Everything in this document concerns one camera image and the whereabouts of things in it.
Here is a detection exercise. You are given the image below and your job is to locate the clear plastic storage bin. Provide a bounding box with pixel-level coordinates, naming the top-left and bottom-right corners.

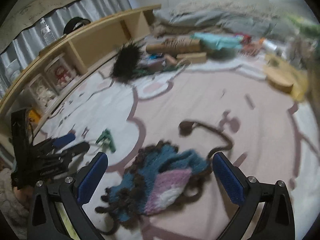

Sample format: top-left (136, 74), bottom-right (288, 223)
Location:
top-left (269, 0), bottom-right (319, 100)

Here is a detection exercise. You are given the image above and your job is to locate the pink cartoon rug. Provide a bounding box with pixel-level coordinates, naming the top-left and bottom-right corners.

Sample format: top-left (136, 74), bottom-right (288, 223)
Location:
top-left (35, 55), bottom-right (319, 239)

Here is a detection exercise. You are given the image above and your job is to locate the brown cardboard tube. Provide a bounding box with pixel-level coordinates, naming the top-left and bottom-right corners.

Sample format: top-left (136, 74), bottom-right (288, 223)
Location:
top-left (145, 38), bottom-right (202, 56)

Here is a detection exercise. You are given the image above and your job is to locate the grey beige quilt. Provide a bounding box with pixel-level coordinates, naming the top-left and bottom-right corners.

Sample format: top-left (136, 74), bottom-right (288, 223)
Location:
top-left (152, 0), bottom-right (295, 41)

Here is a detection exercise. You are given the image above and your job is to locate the plastic water bottle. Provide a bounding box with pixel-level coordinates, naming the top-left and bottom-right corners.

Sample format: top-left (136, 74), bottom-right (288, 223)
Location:
top-left (40, 18), bottom-right (55, 46)

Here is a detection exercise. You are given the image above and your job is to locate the left hand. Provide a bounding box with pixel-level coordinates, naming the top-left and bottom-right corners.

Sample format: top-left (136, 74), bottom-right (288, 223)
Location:
top-left (13, 186), bottom-right (34, 209)

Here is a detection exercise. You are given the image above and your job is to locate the green clothespin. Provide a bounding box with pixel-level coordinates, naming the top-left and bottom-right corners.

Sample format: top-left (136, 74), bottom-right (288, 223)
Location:
top-left (95, 129), bottom-right (116, 153)

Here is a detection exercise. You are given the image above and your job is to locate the blue purple knitted hat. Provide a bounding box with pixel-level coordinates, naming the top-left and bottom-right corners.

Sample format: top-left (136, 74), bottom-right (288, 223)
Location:
top-left (95, 120), bottom-right (233, 236)

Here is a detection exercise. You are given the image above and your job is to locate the wooden low shelf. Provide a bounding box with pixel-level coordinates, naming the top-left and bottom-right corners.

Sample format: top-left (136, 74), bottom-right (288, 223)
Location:
top-left (1, 4), bottom-right (161, 140)

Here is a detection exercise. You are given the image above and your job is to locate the black fluffy fur item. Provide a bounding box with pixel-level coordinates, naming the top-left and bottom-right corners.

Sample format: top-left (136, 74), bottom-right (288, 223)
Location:
top-left (110, 41), bottom-right (143, 83)

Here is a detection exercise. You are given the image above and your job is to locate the teal box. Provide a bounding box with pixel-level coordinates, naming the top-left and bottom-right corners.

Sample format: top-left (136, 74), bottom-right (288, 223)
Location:
top-left (190, 33), bottom-right (242, 51)

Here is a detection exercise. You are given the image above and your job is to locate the yellow plastic container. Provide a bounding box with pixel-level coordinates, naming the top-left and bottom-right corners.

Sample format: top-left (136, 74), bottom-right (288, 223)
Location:
top-left (263, 54), bottom-right (309, 102)

